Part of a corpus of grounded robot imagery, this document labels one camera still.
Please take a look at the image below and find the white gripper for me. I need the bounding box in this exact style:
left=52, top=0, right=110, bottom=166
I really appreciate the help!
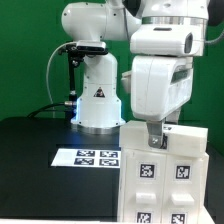
left=131, top=56, right=193, bottom=148

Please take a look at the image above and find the white cabinet body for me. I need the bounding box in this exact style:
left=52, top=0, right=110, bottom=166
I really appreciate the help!
left=117, top=149, right=214, bottom=224

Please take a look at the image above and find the white box block with markers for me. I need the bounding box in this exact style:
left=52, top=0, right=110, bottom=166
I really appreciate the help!
left=119, top=121, right=208, bottom=158

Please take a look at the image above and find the white door panel with knob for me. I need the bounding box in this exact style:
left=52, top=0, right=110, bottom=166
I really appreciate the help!
left=124, top=150, right=166, bottom=224

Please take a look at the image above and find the white door panel front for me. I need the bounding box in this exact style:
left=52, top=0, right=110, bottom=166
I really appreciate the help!
left=162, top=154, right=209, bottom=224

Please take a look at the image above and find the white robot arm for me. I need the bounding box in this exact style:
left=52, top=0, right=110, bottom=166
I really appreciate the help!
left=62, top=0, right=224, bottom=148

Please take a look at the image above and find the white fiducial marker sheet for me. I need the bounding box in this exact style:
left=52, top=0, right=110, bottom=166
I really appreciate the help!
left=51, top=148, right=121, bottom=169

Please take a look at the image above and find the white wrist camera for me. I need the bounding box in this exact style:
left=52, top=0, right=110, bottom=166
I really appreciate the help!
left=130, top=24, right=203, bottom=56

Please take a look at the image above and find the grey robot arm hose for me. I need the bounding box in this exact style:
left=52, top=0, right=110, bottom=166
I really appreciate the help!
left=203, top=28, right=224, bottom=46

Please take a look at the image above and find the black camera on stand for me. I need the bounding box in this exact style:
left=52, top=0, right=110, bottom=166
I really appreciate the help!
left=66, top=40, right=108, bottom=68

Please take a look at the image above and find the grey cable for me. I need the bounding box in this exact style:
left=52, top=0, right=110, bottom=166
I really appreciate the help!
left=26, top=43, right=78, bottom=118

